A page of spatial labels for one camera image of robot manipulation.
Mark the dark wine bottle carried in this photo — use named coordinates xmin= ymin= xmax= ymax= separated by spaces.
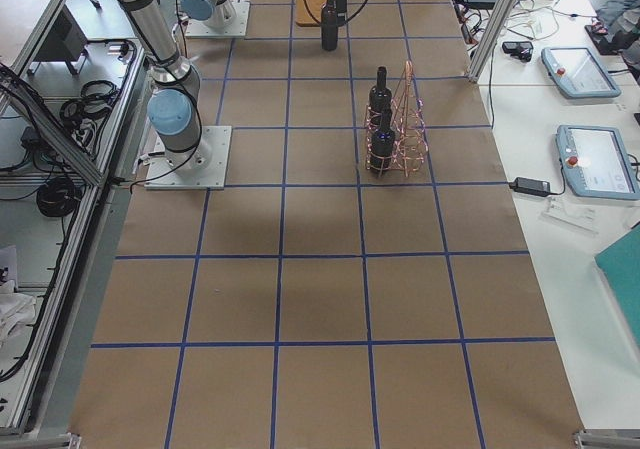
xmin=321 ymin=0 xmax=338 ymax=51

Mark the wooden tray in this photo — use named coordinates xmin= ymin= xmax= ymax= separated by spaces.
xmin=295 ymin=0 xmax=326 ymax=27

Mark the dark wine bottle middle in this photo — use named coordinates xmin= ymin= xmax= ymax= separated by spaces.
xmin=368 ymin=66 xmax=392 ymax=125

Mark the dark wine bottle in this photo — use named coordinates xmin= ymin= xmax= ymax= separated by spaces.
xmin=368 ymin=66 xmax=392 ymax=125
xmin=369 ymin=107 xmax=396 ymax=176

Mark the dark wine bottle outer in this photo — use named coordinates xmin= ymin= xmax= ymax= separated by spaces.
xmin=369 ymin=107 xmax=396 ymax=176

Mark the far teach pendant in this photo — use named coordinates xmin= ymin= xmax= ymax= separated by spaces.
xmin=541 ymin=47 xmax=621 ymax=99

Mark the teach pendant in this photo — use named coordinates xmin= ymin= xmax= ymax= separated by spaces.
xmin=555 ymin=125 xmax=639 ymax=201
xmin=541 ymin=47 xmax=621 ymax=99

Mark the black power adapter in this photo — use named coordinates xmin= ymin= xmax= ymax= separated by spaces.
xmin=509 ymin=177 xmax=551 ymax=197

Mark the near teach pendant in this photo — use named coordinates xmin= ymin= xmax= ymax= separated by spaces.
xmin=555 ymin=125 xmax=639 ymax=201

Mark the teal box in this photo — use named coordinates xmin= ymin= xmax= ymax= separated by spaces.
xmin=595 ymin=228 xmax=639 ymax=325

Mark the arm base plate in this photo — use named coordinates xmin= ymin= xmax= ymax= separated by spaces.
xmin=186 ymin=0 xmax=251 ymax=39
xmin=144 ymin=126 xmax=232 ymax=190

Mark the aluminium frame post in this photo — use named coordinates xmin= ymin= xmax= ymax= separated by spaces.
xmin=467 ymin=0 xmax=516 ymax=83

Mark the copper wire bottle basket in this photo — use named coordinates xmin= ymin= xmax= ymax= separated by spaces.
xmin=364 ymin=59 xmax=428 ymax=177

